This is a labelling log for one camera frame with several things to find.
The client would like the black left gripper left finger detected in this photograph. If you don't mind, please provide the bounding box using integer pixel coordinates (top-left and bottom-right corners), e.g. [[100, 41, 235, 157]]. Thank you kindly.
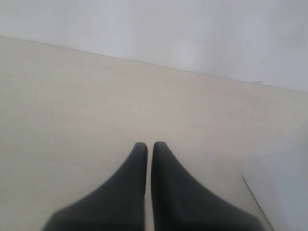
[[43, 142, 148, 231]]

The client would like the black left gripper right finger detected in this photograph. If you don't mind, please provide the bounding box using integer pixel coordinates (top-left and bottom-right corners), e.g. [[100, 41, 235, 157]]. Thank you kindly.
[[151, 141, 273, 231]]

